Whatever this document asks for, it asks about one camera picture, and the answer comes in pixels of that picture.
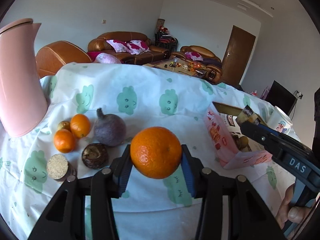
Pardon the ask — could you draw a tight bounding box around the small orange front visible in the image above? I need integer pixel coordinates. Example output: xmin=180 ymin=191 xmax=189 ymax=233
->
xmin=53 ymin=128 xmax=76 ymax=153

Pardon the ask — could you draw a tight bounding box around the small orange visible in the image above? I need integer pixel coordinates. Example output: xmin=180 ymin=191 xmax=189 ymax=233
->
xmin=53 ymin=128 xmax=76 ymax=153
xmin=70 ymin=114 xmax=91 ymax=139

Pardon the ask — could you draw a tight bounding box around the large orange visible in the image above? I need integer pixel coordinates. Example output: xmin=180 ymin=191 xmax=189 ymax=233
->
xmin=130 ymin=127 xmax=182 ymax=179

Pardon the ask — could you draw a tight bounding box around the purple round fruit with stem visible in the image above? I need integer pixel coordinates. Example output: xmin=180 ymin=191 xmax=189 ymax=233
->
xmin=94 ymin=108 xmax=126 ymax=147

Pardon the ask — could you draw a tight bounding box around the person's right hand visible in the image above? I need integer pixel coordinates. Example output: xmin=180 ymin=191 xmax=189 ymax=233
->
xmin=276 ymin=184 xmax=312 ymax=229

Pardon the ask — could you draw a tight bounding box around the white cartoon mug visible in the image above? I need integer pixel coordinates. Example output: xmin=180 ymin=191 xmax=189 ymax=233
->
xmin=267 ymin=106 xmax=293 ymax=135

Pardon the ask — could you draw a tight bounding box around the yellow-orange citrus fruit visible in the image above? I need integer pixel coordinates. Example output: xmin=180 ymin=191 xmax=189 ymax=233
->
xmin=232 ymin=135 xmax=249 ymax=151

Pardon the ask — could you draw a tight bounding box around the black television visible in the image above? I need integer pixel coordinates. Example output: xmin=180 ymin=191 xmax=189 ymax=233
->
xmin=265 ymin=80 xmax=297 ymax=115

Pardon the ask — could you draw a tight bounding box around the pink cardboard snack box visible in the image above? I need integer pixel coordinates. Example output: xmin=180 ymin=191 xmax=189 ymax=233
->
xmin=204 ymin=102 xmax=272 ymax=170

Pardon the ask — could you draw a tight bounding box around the sugarcane piece near kettle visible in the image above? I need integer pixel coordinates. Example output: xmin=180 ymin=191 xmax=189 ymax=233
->
xmin=47 ymin=154 xmax=76 ymax=183

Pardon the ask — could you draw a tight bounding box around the dark brown mangosteen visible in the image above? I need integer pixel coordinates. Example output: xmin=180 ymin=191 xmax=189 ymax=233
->
xmin=81 ymin=143 xmax=109 ymax=170

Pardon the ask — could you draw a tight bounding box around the brown wooden door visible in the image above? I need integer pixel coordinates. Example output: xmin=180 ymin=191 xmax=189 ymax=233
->
xmin=221 ymin=26 xmax=255 ymax=86

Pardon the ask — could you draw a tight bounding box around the small yellowish longan fruit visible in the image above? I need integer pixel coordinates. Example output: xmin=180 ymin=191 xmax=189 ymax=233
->
xmin=57 ymin=121 xmax=71 ymax=131

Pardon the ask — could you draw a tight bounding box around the brown leather sofa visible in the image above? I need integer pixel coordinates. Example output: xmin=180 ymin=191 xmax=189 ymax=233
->
xmin=87 ymin=31 xmax=170 ymax=65
xmin=170 ymin=45 xmax=223 ymax=85

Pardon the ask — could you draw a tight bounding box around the small orange back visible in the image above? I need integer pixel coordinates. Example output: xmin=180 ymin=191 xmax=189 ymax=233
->
xmin=70 ymin=114 xmax=91 ymax=139

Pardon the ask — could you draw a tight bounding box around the cluttered coffee table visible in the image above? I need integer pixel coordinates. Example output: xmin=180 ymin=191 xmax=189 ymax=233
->
xmin=144 ymin=57 xmax=207 ymax=78

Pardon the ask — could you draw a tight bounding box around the white cloud-print tablecloth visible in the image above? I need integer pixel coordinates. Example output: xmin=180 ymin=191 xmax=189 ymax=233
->
xmin=1 ymin=63 xmax=295 ymax=239

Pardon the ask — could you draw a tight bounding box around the pink electric kettle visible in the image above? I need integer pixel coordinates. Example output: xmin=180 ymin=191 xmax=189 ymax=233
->
xmin=0 ymin=18 xmax=48 ymax=138

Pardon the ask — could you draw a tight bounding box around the dark shelf with red items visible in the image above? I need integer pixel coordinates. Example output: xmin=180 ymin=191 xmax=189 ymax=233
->
xmin=155 ymin=18 xmax=178 ymax=53

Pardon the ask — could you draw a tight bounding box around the pink floral cushion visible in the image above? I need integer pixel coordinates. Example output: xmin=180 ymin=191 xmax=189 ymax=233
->
xmin=106 ymin=40 xmax=151 ymax=55

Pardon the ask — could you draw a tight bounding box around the brown leather armchair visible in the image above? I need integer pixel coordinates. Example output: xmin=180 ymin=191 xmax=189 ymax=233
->
xmin=35 ymin=41 xmax=92 ymax=78

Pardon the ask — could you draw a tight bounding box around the pink bundle behind table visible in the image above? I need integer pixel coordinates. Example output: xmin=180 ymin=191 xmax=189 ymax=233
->
xmin=94 ymin=53 xmax=121 ymax=64

